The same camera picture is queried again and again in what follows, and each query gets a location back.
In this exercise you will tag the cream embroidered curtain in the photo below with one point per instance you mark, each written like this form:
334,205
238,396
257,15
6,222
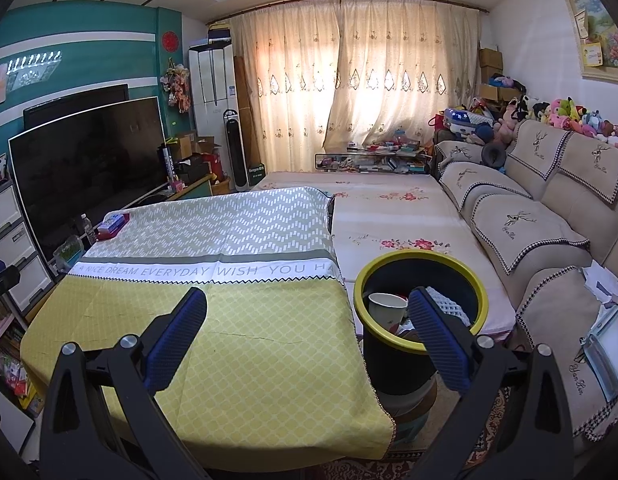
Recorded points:
284,90
404,65

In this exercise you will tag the framed landscape picture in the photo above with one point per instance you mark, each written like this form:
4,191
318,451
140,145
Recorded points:
604,25

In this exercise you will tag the shelf of books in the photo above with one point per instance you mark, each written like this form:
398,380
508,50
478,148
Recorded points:
9,355

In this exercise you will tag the black and white tower fan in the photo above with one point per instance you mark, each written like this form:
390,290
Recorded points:
236,150

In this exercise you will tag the red snack packet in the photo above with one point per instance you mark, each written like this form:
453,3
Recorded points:
406,332

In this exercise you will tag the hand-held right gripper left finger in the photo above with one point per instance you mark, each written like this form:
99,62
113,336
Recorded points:
176,335

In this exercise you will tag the brown cardboard box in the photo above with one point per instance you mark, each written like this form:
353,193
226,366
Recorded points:
490,58
496,93
490,75

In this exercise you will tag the dark box on air conditioner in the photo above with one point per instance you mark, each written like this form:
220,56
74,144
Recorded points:
219,35

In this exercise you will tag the clear plastic bag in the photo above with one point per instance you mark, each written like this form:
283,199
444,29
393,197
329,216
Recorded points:
69,255

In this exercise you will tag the pile of papers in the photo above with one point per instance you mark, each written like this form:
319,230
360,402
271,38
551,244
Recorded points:
601,280

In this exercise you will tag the yellow and green patterned tablecloth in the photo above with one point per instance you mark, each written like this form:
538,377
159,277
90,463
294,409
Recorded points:
239,360

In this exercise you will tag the white plastic drawer unit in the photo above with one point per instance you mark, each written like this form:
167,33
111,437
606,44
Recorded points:
14,245

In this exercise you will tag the mirrored wall decoration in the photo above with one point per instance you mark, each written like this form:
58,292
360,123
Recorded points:
34,70

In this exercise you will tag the flat red box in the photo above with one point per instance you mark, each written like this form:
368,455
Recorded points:
109,232

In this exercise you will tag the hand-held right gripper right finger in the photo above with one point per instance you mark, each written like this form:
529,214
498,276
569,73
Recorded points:
439,340

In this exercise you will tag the blue and white package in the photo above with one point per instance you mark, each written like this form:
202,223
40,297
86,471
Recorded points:
609,350

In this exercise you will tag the large curved television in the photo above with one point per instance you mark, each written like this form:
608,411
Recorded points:
84,175

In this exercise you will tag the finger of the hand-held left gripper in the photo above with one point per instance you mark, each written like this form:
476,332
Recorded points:
4,280

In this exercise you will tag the white paper cup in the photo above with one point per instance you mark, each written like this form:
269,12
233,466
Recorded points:
386,310

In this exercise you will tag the pile of plush toys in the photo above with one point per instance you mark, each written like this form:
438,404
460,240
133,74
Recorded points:
559,112

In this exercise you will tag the open cardboard box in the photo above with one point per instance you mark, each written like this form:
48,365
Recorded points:
189,144

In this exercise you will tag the white standing air conditioner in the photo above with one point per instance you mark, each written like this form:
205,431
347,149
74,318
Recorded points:
211,90

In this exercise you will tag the small black television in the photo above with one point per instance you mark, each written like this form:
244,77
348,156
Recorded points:
74,102

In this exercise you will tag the floral mattress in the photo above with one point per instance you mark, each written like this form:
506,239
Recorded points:
399,215

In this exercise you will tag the hanging artificial flowers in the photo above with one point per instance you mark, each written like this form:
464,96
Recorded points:
176,85

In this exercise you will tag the dark neck pillow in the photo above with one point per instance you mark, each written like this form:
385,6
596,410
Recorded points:
493,155

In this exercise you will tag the dark green appliance box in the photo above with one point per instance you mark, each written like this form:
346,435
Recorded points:
257,174

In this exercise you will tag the glass coffee table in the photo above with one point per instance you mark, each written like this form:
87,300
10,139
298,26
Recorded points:
329,165

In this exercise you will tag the black bin with yellow rim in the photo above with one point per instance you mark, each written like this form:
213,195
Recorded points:
389,370

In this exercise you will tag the blue book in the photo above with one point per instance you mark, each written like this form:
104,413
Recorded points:
114,220

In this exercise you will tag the red round paper decoration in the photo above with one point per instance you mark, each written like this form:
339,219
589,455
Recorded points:
170,41

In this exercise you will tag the clear water bottle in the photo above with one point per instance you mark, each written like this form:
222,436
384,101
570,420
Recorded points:
88,232

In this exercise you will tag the beige sofa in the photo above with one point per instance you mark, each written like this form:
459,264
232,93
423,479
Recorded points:
554,210

